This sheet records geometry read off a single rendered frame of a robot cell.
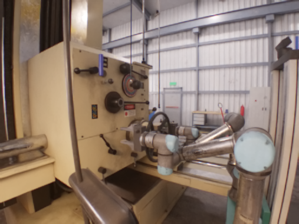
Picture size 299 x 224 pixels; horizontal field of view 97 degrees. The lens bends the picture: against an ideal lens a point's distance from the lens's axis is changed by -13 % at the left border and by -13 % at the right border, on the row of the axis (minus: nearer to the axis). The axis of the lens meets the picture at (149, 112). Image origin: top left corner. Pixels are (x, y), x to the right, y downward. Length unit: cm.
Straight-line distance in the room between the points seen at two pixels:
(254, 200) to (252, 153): 17
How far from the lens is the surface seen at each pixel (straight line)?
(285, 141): 85
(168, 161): 73
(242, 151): 55
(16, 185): 115
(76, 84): 87
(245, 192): 63
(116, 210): 43
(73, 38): 173
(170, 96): 906
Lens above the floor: 157
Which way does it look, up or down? 5 degrees down
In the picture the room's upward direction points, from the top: straight up
